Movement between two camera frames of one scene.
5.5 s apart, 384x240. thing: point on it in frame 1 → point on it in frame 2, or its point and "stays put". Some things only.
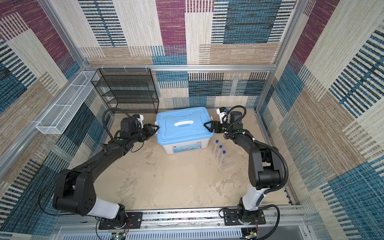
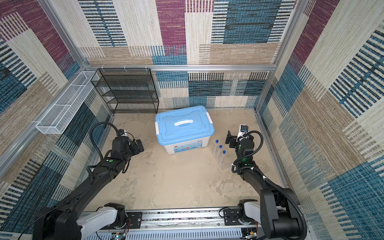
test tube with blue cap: x=216 y=150 stays put
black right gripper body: x=224 y=127 → x=233 y=144
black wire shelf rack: x=127 y=90 stays put
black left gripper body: x=141 y=135 → x=133 y=150
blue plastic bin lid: x=182 y=125 stays put
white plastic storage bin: x=196 y=147 stays put
